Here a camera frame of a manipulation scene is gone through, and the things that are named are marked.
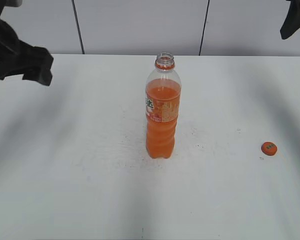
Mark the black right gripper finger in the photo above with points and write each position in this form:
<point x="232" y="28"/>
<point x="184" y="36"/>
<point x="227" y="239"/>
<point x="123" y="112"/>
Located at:
<point x="292" y="21"/>

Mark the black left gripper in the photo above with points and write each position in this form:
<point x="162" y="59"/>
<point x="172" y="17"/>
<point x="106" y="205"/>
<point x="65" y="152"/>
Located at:
<point x="20" y="58"/>

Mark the orange bottle cap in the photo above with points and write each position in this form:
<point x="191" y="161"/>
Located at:
<point x="269" y="148"/>

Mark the orange soda plastic bottle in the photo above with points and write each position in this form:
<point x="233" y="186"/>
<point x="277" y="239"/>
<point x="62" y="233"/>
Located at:
<point x="162" y="101"/>

